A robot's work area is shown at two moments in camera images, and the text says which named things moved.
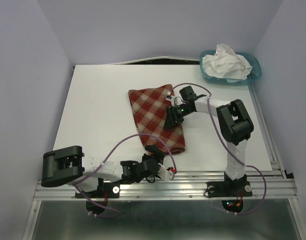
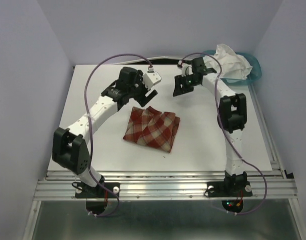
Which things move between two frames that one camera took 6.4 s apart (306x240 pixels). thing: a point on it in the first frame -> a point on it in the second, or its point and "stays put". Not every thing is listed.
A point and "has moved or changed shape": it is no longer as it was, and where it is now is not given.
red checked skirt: [150, 106] has moved or changed shape
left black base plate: [110, 190] stays put
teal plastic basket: [252, 75] stays put
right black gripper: [171, 119] -> [178, 90]
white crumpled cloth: [226, 64] stays put
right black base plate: [228, 189] stays put
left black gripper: [153, 149] -> [145, 99]
